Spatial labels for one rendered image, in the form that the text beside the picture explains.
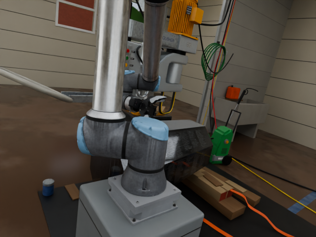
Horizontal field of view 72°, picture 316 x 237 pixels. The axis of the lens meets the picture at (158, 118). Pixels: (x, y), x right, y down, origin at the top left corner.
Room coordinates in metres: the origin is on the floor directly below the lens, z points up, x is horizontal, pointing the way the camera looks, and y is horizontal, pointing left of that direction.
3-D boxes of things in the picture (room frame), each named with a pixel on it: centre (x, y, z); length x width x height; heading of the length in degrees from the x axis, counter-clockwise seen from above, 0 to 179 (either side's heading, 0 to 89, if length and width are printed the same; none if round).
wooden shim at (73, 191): (1.90, 0.71, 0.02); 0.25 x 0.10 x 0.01; 42
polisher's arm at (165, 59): (2.09, 0.10, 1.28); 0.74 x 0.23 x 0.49; 140
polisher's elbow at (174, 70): (2.31, -0.06, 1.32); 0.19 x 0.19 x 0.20
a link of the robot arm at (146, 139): (0.82, 0.03, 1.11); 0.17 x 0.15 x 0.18; 92
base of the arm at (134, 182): (0.82, 0.01, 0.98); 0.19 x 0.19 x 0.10
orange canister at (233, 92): (5.09, -1.63, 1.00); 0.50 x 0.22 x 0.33; 130
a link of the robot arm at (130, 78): (1.24, 0.21, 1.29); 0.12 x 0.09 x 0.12; 92
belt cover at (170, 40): (2.07, 0.14, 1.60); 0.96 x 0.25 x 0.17; 140
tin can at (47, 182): (1.82, 0.92, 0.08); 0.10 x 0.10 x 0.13
